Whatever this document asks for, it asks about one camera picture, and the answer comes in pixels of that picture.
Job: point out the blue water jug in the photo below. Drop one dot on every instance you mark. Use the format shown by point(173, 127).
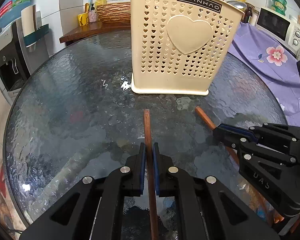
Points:
point(10, 10)

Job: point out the green stacked bowls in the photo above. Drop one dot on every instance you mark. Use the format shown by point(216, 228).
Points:
point(279, 6)

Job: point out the yellow mug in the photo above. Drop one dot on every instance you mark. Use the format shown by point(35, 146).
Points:
point(83, 19)

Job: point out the yellow soap bottle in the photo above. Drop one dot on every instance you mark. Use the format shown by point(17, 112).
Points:
point(100, 2)

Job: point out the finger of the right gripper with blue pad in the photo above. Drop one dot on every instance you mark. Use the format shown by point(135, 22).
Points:
point(228, 133)

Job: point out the wooden counter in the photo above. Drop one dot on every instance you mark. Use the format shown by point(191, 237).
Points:
point(91, 30)

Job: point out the all metal spoon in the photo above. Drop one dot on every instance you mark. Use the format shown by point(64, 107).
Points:
point(238, 4)

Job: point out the white microwave oven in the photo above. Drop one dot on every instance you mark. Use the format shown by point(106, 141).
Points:
point(279, 27)

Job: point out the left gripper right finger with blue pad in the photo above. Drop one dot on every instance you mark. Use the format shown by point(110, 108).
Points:
point(156, 163)

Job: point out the paper cup holder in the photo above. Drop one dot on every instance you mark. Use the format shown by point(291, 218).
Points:
point(32, 27)

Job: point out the purple floral cloth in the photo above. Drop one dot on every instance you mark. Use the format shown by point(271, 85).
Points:
point(275, 65)

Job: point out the cream plastic utensil holder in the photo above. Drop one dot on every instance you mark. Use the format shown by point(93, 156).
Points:
point(178, 46)

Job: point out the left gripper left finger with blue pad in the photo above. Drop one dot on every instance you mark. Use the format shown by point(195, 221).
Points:
point(142, 166)

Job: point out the round glass table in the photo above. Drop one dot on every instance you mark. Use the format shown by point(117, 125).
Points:
point(77, 116)

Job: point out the water dispenser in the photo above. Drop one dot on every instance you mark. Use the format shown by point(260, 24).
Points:
point(17, 63)

